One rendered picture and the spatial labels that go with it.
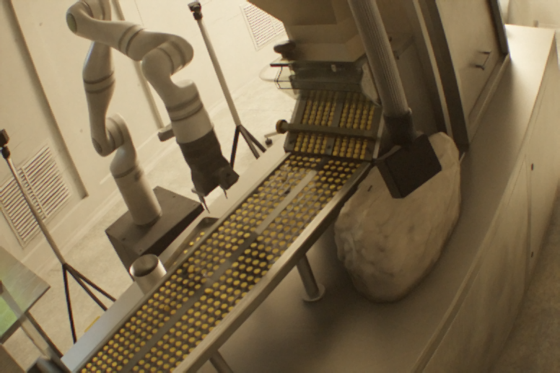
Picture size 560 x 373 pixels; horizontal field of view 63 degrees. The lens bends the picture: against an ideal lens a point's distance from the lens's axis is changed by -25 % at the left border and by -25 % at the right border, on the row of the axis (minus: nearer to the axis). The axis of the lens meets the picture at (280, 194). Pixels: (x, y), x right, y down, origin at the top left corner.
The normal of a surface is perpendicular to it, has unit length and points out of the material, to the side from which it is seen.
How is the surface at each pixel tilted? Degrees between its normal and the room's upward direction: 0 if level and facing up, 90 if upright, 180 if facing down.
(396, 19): 90
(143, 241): 0
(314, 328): 0
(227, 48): 90
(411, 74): 90
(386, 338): 0
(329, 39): 90
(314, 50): 42
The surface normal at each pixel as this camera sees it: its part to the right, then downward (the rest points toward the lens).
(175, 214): -0.29, -0.80
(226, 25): 0.77, 0.13
